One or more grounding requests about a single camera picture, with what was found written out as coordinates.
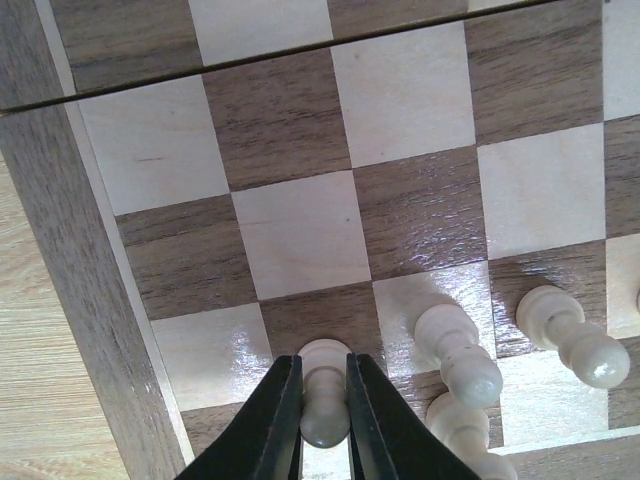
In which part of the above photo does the light piece on board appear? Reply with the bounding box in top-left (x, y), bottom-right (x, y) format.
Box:
top-left (515, 285), bottom-right (631, 390)

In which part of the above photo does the light piece board left edge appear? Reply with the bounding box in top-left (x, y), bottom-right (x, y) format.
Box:
top-left (414, 304), bottom-right (503, 409)

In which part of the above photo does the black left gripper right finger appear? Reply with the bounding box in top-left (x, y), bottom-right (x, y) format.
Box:
top-left (346, 353), bottom-right (478, 480)

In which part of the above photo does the wooden chess board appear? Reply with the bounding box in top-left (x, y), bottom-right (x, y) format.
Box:
top-left (1, 1), bottom-right (639, 479)

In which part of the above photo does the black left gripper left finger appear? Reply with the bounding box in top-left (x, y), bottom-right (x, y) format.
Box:
top-left (178, 355), bottom-right (303, 480)

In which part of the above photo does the light pawn off board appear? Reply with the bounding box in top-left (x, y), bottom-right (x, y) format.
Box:
top-left (298, 339), bottom-right (351, 449)
top-left (425, 392), bottom-right (518, 480)

